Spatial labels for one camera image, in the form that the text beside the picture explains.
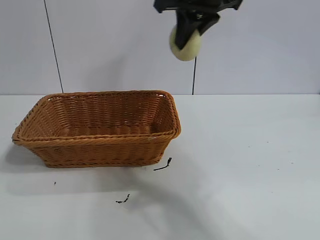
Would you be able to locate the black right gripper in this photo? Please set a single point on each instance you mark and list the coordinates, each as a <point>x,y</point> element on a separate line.
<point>195,5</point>

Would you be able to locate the dotted black thread scrap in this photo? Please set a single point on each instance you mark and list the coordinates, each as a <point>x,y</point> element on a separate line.
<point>121,201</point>

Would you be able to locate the straight black thread scrap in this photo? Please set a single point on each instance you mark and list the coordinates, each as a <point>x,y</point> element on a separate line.
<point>169,162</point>

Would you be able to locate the brown woven wicker basket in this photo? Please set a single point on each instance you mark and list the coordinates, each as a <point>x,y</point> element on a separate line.
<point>100,150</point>

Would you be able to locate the pale yellow egg yolk pastry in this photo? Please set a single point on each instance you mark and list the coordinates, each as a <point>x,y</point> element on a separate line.
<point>187,54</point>

